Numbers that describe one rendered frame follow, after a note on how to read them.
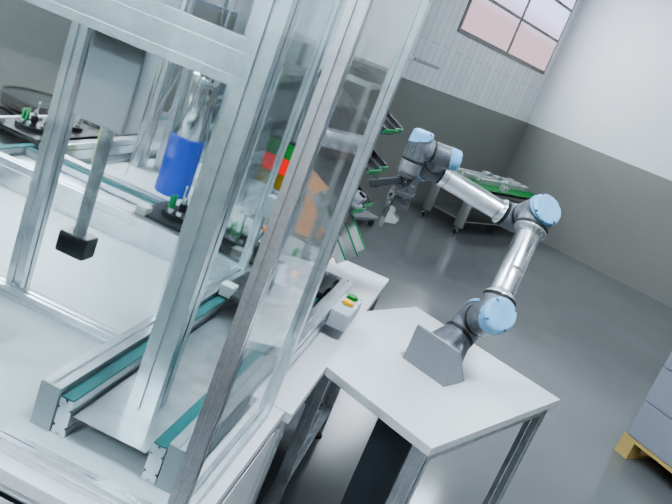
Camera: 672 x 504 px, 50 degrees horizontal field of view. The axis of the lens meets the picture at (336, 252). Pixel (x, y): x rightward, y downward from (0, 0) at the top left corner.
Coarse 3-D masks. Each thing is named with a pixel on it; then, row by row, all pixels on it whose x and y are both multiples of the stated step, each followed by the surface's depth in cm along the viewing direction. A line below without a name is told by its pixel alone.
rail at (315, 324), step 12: (336, 288) 255; (348, 288) 260; (324, 300) 239; (336, 300) 244; (312, 312) 225; (324, 312) 229; (312, 324) 216; (324, 324) 237; (300, 336) 205; (312, 336) 221; (300, 348) 207
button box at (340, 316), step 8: (344, 296) 250; (336, 304) 240; (344, 304) 242; (360, 304) 250; (336, 312) 235; (344, 312) 236; (352, 312) 239; (328, 320) 236; (336, 320) 235; (344, 320) 235; (352, 320) 247; (336, 328) 236; (344, 328) 235
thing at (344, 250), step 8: (344, 224) 283; (344, 232) 283; (344, 240) 284; (352, 240) 283; (336, 248) 272; (344, 248) 284; (352, 248) 283; (336, 256) 272; (344, 256) 271; (352, 256) 283
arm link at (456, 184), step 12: (432, 180) 255; (444, 180) 254; (456, 180) 254; (468, 180) 256; (456, 192) 256; (468, 192) 255; (480, 192) 256; (480, 204) 257; (492, 204) 257; (504, 204) 258; (516, 204) 259; (492, 216) 259; (504, 216) 257; (504, 228) 261
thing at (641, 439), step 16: (656, 384) 448; (656, 400) 446; (640, 416) 453; (656, 416) 445; (624, 432) 460; (640, 432) 452; (656, 432) 443; (624, 448) 458; (640, 448) 449; (656, 448) 442
